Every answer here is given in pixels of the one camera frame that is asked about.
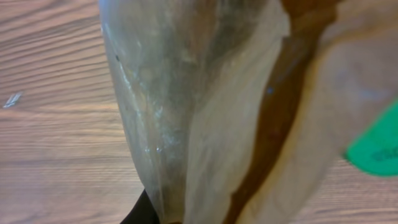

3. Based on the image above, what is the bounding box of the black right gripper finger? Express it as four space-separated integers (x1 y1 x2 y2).
121 190 160 224

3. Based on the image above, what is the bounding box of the beige glossy plastic package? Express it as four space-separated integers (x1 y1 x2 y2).
99 0 397 223

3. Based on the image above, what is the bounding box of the green lid white jar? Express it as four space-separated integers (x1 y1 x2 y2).
343 101 397 177

